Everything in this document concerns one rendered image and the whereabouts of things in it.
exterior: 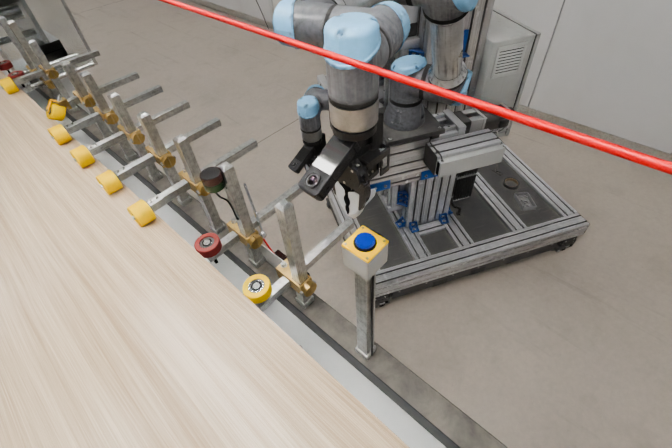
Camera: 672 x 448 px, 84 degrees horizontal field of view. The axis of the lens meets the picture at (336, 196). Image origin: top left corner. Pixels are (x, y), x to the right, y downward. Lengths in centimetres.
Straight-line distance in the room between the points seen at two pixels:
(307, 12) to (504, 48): 109
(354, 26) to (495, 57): 116
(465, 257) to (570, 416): 78
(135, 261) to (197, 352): 40
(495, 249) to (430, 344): 59
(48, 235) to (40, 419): 63
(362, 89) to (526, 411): 171
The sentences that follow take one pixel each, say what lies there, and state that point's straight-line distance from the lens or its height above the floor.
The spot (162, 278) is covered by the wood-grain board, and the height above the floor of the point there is 90.
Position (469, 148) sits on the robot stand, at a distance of 147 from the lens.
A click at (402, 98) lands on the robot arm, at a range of 133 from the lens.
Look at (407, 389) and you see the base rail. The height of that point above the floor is 70.
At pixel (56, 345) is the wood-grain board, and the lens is 129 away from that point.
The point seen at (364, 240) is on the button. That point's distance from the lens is 76.
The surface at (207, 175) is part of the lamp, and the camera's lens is 109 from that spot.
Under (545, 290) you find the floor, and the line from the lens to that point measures 235.
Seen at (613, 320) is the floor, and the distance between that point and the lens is 240.
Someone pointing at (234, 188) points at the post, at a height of 109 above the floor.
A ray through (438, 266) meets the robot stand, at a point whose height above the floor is 23.
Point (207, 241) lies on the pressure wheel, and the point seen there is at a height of 91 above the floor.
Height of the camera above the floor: 183
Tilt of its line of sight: 44 degrees down
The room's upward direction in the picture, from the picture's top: 5 degrees counter-clockwise
